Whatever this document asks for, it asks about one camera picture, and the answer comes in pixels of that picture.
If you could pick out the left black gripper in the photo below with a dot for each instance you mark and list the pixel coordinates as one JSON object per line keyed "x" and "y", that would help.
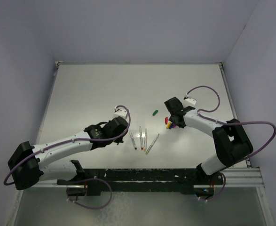
{"x": 120, "y": 140}

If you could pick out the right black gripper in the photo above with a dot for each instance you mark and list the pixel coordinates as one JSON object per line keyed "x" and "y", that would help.
{"x": 179, "y": 125}

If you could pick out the blue pen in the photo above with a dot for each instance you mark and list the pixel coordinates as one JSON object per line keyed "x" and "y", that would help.
{"x": 132, "y": 139}

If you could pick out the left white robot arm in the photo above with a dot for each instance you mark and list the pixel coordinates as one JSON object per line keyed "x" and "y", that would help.
{"x": 27, "y": 162}

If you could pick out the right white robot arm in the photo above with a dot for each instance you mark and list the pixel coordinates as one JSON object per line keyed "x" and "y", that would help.
{"x": 231, "y": 142}

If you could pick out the yellow pen cap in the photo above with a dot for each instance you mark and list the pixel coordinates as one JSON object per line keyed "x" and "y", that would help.
{"x": 168, "y": 126}

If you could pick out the red tipped pen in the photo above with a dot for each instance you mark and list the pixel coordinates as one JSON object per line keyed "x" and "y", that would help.
{"x": 141, "y": 138}

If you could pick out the yellow tipped pen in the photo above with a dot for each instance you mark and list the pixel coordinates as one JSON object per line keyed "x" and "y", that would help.
{"x": 145, "y": 140}

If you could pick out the green tipped pen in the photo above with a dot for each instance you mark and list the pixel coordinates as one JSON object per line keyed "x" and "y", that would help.
{"x": 152, "y": 144}

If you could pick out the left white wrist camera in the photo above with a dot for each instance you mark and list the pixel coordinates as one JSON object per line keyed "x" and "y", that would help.
{"x": 120, "y": 112}

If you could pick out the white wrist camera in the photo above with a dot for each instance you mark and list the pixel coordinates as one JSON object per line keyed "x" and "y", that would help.
{"x": 189, "y": 101}
{"x": 120, "y": 112}

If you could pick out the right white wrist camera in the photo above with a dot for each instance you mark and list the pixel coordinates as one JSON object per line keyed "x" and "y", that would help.
{"x": 189, "y": 101}

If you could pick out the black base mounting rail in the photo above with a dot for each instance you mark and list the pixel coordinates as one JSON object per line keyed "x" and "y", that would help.
{"x": 184, "y": 181}

